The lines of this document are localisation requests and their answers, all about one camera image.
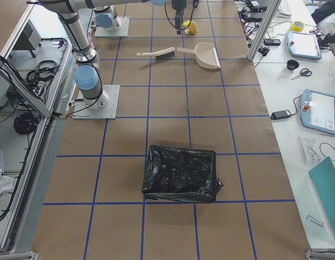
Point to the scissors black handles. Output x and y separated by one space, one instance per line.
305 72

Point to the aluminium frame post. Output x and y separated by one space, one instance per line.
266 21

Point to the far teach pendant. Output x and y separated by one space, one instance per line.
303 45

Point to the teal folder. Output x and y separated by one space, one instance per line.
323 179

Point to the black bag lined bin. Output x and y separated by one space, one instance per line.
181 175

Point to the yellow tape roll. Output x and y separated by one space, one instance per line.
297 26

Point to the black power adapter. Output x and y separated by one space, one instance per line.
279 115

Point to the yellow sponge piece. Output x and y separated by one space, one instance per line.
186 24

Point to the grey control box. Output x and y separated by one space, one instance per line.
29 39

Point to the black phone device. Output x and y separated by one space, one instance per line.
271 42

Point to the beige hand brush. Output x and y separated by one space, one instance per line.
160 54

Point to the orange bread roll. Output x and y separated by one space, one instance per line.
192 29

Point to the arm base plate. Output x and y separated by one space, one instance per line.
103 108
122 32

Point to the metal hex key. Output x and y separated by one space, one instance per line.
315 221

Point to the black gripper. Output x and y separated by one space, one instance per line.
178 5

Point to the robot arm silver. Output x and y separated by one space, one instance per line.
87 75
107 18

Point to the teach pendant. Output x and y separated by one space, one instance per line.
317 111
303 45

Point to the beige plastic dustpan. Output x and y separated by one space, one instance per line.
205 55

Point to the near teach pendant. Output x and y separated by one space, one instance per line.
317 111

